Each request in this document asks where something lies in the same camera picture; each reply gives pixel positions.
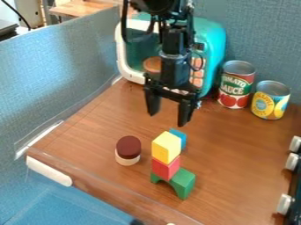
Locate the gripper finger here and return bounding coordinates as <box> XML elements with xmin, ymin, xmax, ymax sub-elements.
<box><xmin>176</xmin><ymin>98</ymin><xmax>198</xmax><ymax>128</ymax></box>
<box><xmin>143</xmin><ymin>87</ymin><xmax>163</xmax><ymax>117</ymax></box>

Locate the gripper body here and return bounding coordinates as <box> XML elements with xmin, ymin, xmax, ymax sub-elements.
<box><xmin>142</xmin><ymin>51</ymin><xmax>199</xmax><ymax>102</ymax></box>

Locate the blue cube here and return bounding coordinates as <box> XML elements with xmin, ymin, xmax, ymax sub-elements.
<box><xmin>168</xmin><ymin>127</ymin><xmax>188</xmax><ymax>151</ymax></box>

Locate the yellow cube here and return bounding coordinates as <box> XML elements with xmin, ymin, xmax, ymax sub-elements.
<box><xmin>150</xmin><ymin>130</ymin><xmax>184</xmax><ymax>165</ymax></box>

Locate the red cube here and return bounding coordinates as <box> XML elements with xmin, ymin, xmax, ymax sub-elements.
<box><xmin>150</xmin><ymin>155</ymin><xmax>183</xmax><ymax>182</ymax></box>

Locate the teal toy microwave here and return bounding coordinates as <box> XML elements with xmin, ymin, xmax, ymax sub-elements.
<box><xmin>114</xmin><ymin>12</ymin><xmax>229</xmax><ymax>98</ymax></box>

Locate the dark red cylinder block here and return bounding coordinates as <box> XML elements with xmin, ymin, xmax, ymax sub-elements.
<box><xmin>114</xmin><ymin>134</ymin><xmax>143</xmax><ymax>160</ymax></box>

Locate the tomato sauce can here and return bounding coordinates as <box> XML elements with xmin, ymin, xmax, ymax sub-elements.
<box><xmin>216</xmin><ymin>60</ymin><xmax>258</xmax><ymax>110</ymax></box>

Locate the cream cylinder block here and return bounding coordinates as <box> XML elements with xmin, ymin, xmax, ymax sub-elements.
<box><xmin>114</xmin><ymin>149</ymin><xmax>143</xmax><ymax>167</ymax></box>

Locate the green arch block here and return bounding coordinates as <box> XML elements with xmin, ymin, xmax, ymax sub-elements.
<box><xmin>149</xmin><ymin>167</ymin><xmax>197</xmax><ymax>201</ymax></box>

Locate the pineapple can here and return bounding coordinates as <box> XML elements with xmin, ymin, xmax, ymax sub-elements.
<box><xmin>250</xmin><ymin>80</ymin><xmax>292</xmax><ymax>120</ymax></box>

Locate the wooden table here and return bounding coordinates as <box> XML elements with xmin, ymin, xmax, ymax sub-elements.
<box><xmin>48</xmin><ymin>0</ymin><xmax>139</xmax><ymax>18</ymax></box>

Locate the toy stove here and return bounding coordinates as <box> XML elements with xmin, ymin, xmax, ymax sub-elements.
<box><xmin>275</xmin><ymin>134</ymin><xmax>301</xmax><ymax>225</ymax></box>

